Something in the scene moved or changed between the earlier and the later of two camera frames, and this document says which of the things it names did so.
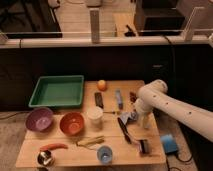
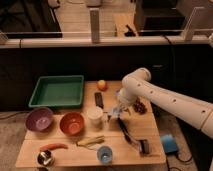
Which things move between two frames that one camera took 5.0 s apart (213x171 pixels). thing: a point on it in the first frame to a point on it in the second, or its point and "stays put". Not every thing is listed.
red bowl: [72, 123] stays put
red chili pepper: [53, 146] stays put
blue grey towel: [129, 116] to [115, 111]
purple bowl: [39, 119] stays put
